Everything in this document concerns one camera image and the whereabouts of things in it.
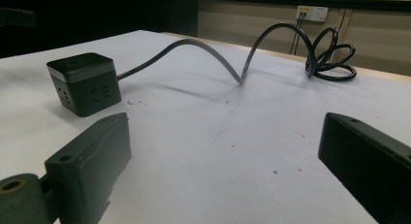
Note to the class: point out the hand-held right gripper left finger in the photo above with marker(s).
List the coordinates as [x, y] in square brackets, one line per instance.
[93, 159]

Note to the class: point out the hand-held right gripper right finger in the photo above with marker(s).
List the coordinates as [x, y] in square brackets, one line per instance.
[365, 159]

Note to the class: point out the black cube power socket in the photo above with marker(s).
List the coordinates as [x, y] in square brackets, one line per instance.
[85, 83]

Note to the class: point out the white wall socket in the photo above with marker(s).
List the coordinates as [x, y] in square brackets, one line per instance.
[311, 13]

